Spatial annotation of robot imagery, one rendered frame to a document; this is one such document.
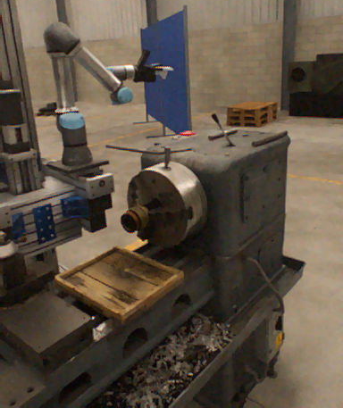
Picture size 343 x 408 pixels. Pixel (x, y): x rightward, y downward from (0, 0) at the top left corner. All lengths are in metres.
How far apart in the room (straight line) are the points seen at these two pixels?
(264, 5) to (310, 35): 1.62
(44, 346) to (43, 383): 0.08
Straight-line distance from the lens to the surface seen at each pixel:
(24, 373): 1.13
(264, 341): 2.04
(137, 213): 1.36
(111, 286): 1.40
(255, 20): 12.31
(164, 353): 1.60
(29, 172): 1.91
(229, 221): 1.50
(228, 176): 1.43
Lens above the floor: 1.63
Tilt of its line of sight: 18 degrees down
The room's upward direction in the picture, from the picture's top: 3 degrees counter-clockwise
